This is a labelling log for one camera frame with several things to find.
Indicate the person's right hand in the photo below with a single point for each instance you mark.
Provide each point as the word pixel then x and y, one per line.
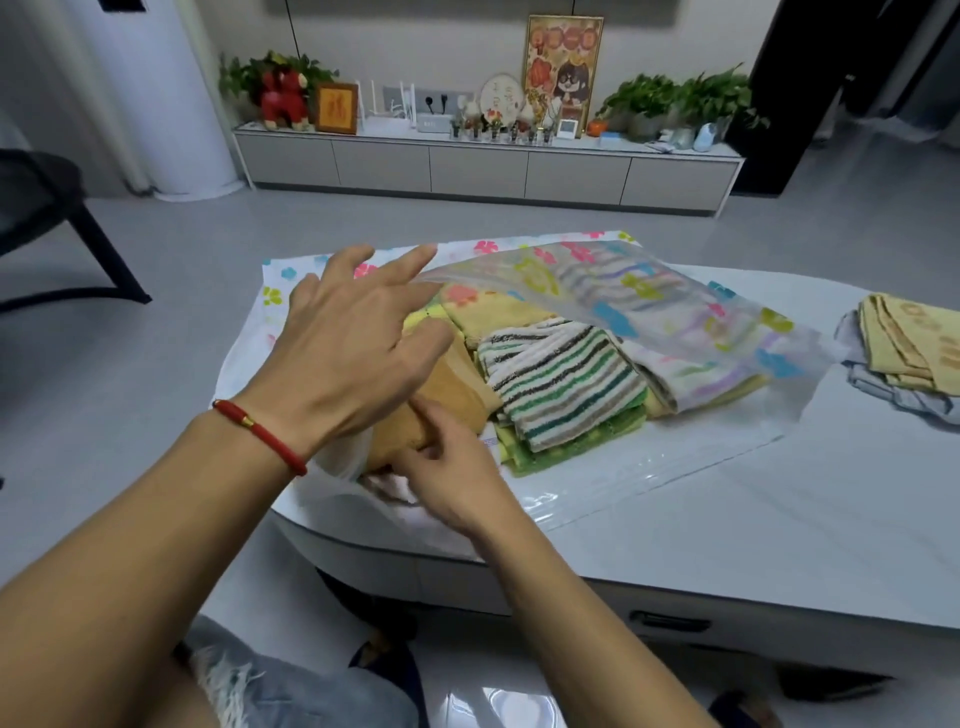
pixel 461 480

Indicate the person's left hand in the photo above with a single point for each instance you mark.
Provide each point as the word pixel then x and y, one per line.
pixel 330 360

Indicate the person's right thumb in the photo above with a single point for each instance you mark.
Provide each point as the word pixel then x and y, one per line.
pixel 411 461

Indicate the person's left middle finger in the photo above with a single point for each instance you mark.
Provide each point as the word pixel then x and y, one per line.
pixel 351 262

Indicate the person's left thumb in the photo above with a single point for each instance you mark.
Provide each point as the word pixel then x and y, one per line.
pixel 424 349

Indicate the orange towel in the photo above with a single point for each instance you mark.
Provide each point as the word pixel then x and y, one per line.
pixel 457 390

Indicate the clear floral plastic storage bag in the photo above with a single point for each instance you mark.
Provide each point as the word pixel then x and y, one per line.
pixel 660 465

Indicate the person's right forearm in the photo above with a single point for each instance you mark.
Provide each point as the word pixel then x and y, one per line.
pixel 585 637

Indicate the person's left forearm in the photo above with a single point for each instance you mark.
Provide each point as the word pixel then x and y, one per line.
pixel 112 585

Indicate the lime yellow towel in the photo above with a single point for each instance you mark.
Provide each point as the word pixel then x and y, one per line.
pixel 424 319

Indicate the yellow patterned towel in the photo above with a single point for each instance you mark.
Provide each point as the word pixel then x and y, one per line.
pixel 495 311

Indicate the green black striped towel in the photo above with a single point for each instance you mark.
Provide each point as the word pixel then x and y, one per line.
pixel 555 390

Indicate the white router with antennas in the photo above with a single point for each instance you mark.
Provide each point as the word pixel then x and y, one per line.
pixel 386 124

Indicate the small orange framed picture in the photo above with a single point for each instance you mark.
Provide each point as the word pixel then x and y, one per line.
pixel 336 109

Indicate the white low cabinet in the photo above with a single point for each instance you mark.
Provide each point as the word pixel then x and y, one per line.
pixel 480 169

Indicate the small grey box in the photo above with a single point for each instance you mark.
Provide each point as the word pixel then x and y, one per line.
pixel 433 123

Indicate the red plush toy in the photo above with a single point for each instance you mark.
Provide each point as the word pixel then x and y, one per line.
pixel 283 101

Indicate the row of small figurines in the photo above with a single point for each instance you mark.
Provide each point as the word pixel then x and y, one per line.
pixel 495 131

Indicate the green leafy plant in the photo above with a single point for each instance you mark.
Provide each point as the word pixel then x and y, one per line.
pixel 244 79

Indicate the black slipper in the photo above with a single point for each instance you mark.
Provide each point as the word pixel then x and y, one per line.
pixel 397 675
pixel 735 712

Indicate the round embroidered fan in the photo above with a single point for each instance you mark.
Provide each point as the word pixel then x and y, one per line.
pixel 501 96

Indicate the white standing air conditioner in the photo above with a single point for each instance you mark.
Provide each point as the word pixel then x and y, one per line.
pixel 165 97

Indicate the white desk clock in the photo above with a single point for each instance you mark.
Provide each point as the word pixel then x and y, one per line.
pixel 566 130

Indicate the person's jeans leg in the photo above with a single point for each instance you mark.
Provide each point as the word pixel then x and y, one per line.
pixel 300 690

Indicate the pastel striped towel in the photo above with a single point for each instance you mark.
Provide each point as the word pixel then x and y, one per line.
pixel 697 375

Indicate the small orange ornament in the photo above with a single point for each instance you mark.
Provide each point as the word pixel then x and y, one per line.
pixel 596 128

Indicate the small light blue box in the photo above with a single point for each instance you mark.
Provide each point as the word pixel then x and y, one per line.
pixel 610 139

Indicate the tall framed cartoon picture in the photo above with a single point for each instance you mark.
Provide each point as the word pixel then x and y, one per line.
pixel 562 67

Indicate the black chair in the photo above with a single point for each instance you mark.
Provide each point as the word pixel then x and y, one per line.
pixel 37 187

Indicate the bushy green potted plant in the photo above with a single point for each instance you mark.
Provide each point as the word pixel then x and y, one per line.
pixel 641 97

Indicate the white bottle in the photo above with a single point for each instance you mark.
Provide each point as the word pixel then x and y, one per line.
pixel 706 137

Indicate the trailing green potted plant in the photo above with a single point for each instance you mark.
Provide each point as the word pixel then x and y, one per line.
pixel 712 97

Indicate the white table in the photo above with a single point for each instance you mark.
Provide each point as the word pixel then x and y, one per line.
pixel 825 525

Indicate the grey blue cloth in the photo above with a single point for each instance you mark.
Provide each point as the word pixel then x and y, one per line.
pixel 885 390

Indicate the folded yellow towel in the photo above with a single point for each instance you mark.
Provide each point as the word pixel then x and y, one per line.
pixel 915 337

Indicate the grey wall socket panel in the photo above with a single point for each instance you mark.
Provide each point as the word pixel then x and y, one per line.
pixel 435 100

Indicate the dark doorway frame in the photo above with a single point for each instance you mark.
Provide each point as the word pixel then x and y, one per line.
pixel 795 90

